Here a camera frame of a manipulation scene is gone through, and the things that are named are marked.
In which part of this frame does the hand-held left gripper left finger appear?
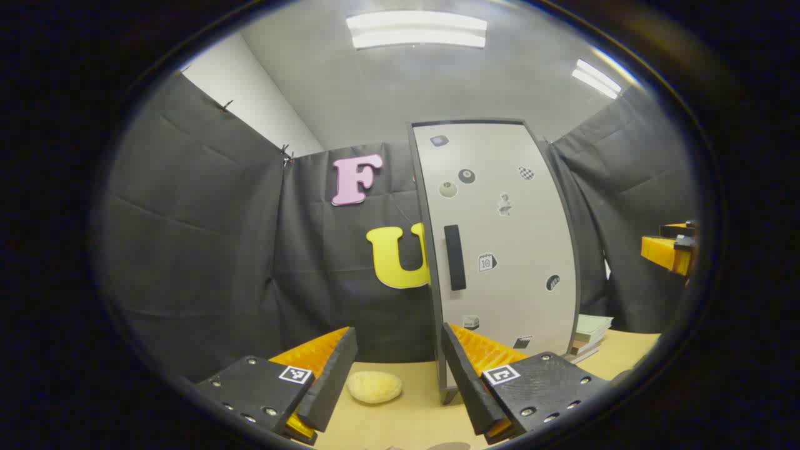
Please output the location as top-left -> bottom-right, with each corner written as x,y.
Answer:
194,326 -> 359,446

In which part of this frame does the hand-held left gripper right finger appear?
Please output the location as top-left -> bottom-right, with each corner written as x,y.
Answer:
441,322 -> 611,446

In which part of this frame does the dark grey cabinet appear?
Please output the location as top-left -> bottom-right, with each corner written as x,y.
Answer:
408,117 -> 583,406

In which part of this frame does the black door handle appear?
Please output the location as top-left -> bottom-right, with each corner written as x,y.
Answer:
444,224 -> 468,292

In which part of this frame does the white cabinet door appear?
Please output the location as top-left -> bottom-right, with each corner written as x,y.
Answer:
412,122 -> 579,388

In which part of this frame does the pale yellow oval object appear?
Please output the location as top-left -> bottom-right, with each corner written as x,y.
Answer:
346,371 -> 403,404

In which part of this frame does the green cover book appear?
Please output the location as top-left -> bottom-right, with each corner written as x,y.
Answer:
574,314 -> 614,344

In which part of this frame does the ceiling light panel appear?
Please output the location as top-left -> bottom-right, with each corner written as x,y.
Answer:
571,59 -> 622,100
346,11 -> 488,50

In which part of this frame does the black backdrop cloth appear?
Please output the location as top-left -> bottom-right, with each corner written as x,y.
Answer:
100,70 -> 699,383

